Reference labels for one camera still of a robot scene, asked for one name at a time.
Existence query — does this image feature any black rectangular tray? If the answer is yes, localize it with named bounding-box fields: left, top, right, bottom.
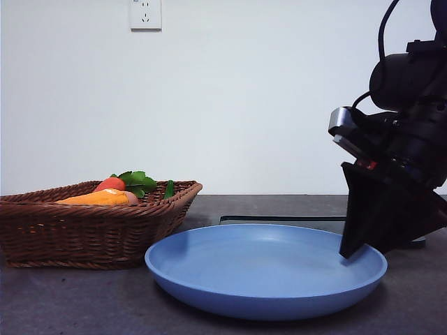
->
left=219, top=214, right=427, bottom=250

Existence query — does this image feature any blue round plate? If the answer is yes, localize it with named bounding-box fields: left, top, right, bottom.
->
left=144, top=223, right=389, bottom=322

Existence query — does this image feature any orange corn cob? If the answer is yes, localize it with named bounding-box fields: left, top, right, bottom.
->
left=54, top=188, right=131, bottom=207

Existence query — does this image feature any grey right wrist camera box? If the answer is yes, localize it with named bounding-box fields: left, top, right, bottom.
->
left=327, top=106, right=367, bottom=160

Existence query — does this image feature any white wall socket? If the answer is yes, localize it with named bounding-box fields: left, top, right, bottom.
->
left=130, top=0, right=163, bottom=33

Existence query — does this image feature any orange carrot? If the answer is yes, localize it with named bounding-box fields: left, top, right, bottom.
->
left=93, top=177, right=126, bottom=193

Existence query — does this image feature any green leafy vegetable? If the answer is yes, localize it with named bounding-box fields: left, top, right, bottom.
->
left=110, top=170, right=159, bottom=199

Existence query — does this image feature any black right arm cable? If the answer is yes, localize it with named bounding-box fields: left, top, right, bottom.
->
left=378, top=0, right=401, bottom=59

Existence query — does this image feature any brown wicker basket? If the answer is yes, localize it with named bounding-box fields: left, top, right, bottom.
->
left=0, top=179, right=203, bottom=270

